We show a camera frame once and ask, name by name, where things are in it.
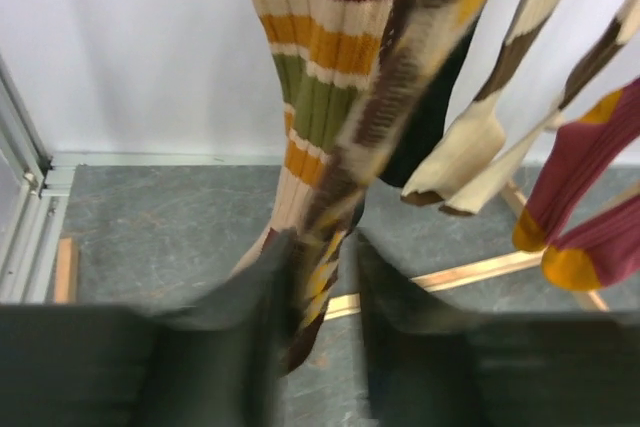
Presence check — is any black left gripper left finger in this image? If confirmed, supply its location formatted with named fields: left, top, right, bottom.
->
left=1, top=232, right=293, bottom=426

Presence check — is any black white striped sock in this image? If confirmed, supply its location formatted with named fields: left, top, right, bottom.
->
left=379, top=21, right=478, bottom=188

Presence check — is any brown striped sock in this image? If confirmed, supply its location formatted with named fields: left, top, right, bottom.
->
left=234, top=0, right=391, bottom=271

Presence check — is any purple striped sock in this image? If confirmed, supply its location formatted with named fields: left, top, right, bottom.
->
left=512, top=80, right=639, bottom=252
left=541, top=195, right=639, bottom=291

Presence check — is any wooden clothes rack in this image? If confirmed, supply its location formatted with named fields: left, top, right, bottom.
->
left=52, top=179, right=611, bottom=323

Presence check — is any beige brown sock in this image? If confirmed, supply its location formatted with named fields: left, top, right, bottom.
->
left=402, top=0, right=560, bottom=206
left=440, top=0, right=639, bottom=216

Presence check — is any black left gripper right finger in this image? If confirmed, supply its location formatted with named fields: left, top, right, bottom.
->
left=355, top=233, right=639, bottom=427

